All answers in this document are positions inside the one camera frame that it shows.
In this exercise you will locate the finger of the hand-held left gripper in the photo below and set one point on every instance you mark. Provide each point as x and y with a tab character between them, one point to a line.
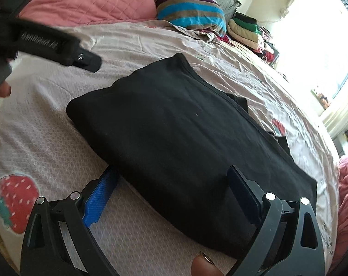
89	61

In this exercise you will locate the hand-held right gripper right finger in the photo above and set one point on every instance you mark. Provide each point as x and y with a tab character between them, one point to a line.
243	191

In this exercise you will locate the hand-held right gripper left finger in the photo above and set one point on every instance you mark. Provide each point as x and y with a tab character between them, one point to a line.
100	197

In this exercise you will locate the black garment with orange cuffs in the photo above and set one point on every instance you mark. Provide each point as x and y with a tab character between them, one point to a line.
179	132

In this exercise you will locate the stack of folded clothes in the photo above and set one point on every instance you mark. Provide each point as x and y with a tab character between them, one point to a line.
251	33

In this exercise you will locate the person's left hand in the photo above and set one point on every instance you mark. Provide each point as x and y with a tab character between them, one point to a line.
3	89

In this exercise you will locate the person's right hand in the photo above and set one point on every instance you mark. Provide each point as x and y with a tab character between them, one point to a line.
204	266

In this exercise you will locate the pink quilted pillow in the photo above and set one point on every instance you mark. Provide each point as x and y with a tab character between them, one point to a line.
87	1

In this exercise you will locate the strawberry print bed sheet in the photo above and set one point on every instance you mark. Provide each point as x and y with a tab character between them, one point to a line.
47	132

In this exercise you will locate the striped knitted pillow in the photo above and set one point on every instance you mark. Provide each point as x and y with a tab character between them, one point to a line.
191	10

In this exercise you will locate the small items on window sill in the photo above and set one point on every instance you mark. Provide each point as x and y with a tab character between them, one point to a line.
321	97

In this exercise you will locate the bright window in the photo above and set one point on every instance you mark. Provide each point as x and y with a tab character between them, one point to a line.
320	34

